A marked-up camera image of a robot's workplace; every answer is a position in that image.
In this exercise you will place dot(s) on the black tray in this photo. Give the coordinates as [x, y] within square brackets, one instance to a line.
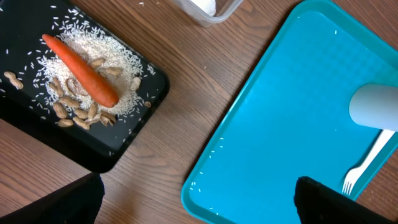
[77, 87]

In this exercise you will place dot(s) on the orange carrot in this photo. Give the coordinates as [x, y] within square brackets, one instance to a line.
[94, 84]

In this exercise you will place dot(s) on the peanuts and rice pile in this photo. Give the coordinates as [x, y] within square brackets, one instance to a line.
[90, 77]

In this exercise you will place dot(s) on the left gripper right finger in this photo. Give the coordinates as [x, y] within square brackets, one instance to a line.
[318, 204]

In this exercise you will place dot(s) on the clear plastic bin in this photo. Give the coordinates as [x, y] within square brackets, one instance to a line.
[224, 8]

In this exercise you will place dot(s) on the wooden handled fork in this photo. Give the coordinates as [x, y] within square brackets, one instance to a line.
[354, 174]

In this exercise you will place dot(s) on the teal serving tray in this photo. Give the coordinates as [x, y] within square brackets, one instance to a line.
[291, 119]

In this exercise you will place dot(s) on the white napkin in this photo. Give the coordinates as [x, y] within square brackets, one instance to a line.
[208, 6]

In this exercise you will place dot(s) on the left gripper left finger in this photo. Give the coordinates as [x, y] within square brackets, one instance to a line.
[77, 202]

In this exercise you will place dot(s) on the white paper cup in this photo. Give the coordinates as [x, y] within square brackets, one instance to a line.
[375, 106]

